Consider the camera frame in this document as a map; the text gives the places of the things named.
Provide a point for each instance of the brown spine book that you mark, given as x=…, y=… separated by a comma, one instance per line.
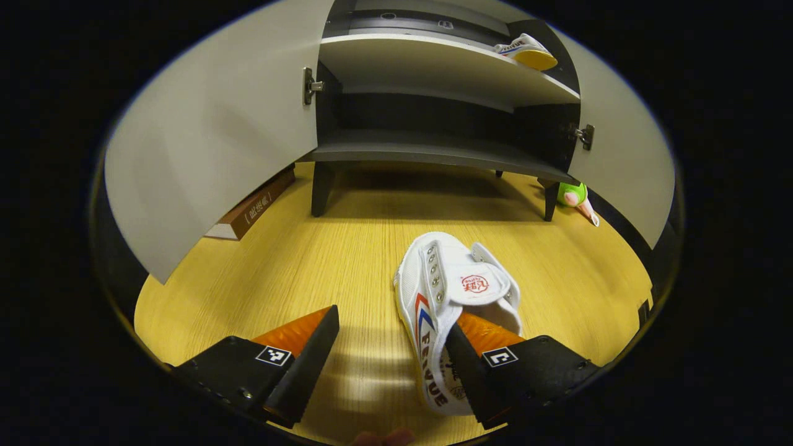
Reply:
x=254, y=207

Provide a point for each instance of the white canvas shoe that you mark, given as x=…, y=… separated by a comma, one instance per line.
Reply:
x=523, y=48
x=446, y=272

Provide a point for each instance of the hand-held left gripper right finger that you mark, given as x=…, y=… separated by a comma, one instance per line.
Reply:
x=471, y=371

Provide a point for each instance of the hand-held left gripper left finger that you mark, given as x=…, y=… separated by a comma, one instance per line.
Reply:
x=310, y=365

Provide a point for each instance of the pink green plush toy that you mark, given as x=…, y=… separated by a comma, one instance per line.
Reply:
x=573, y=194

